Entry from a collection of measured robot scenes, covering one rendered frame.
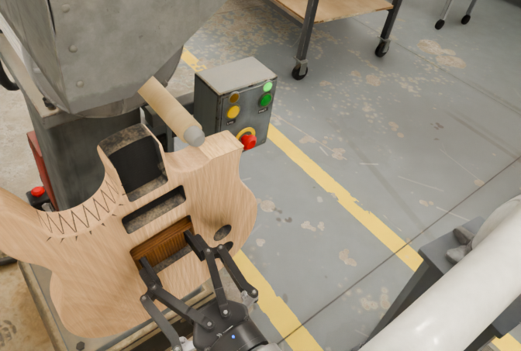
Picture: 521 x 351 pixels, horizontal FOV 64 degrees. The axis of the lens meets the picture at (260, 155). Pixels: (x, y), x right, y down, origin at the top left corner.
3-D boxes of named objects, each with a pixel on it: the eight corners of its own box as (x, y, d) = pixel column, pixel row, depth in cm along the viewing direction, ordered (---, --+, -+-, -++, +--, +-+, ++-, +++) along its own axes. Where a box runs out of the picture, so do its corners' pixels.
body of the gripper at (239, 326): (221, 394, 54) (184, 335, 59) (272, 351, 57) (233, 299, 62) (216, 378, 48) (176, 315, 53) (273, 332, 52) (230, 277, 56)
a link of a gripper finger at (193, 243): (198, 252, 62) (203, 249, 62) (175, 220, 65) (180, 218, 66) (201, 262, 64) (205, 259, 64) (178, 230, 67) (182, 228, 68)
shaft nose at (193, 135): (190, 123, 52) (202, 127, 54) (180, 138, 53) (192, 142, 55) (198, 132, 51) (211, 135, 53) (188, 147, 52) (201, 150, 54)
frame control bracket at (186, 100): (144, 119, 93) (143, 105, 90) (215, 96, 103) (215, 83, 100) (153, 129, 91) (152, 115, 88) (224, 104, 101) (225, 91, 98)
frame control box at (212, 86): (146, 134, 110) (139, 46, 93) (213, 111, 121) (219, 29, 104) (194, 193, 97) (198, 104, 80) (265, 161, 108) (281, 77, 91)
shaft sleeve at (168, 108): (125, 53, 61) (142, 61, 64) (115, 71, 62) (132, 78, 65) (189, 120, 52) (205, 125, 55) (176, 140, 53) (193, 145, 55)
